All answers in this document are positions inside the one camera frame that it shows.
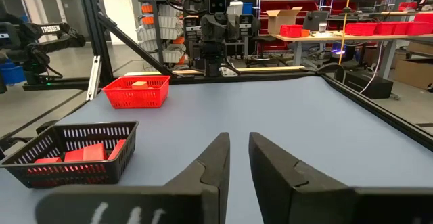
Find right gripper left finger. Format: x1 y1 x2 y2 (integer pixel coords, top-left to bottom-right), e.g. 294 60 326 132
35 131 231 224

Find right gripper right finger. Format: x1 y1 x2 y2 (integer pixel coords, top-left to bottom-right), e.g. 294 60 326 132
248 131 433 224

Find red rectangular block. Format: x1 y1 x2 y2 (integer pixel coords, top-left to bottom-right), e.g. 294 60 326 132
63 148 85 162
106 139 127 161
83 142 106 162

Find red cube block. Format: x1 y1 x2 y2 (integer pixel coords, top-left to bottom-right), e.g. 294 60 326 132
33 156 62 166

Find black office chair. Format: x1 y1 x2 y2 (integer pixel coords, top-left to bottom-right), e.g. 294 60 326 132
245 36 273 68

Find black plastic basket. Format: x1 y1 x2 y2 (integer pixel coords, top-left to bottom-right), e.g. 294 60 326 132
0 120 139 189

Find rack of white bins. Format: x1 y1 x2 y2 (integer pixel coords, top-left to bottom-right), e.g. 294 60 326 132
135 0 189 66

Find open cardboard box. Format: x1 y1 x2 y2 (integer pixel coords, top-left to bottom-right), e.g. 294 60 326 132
266 6 303 35

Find red storage bin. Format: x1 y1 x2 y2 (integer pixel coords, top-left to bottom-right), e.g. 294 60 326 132
344 22 378 37
279 24 303 39
414 13 433 24
375 22 407 36
404 21 433 36

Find dark grey box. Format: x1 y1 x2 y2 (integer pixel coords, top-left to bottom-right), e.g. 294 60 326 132
302 10 329 32

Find red plastic basket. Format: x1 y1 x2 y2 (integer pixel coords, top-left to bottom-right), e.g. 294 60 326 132
101 75 172 110

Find wooden workbench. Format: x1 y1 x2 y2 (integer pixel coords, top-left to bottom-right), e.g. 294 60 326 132
269 30 433 79

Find black floor box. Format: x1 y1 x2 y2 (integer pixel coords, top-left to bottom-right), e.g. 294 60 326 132
334 68 395 99

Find closed cardboard box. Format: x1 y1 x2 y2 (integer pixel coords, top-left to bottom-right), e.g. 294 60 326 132
393 57 433 90

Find grey door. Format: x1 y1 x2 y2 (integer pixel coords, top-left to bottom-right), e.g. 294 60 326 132
32 0 68 27

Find blue bucket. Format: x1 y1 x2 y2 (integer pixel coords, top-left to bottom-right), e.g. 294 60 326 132
0 60 26 85

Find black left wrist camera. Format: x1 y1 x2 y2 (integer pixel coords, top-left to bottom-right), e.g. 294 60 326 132
204 0 229 15

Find orange cable with yellow plug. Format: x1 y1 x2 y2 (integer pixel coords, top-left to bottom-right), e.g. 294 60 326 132
338 0 354 66

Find silver metal bracket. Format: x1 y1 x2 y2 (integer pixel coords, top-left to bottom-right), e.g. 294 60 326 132
85 55 102 102

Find white floor cable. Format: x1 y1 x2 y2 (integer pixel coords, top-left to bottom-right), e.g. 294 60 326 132
359 41 385 95

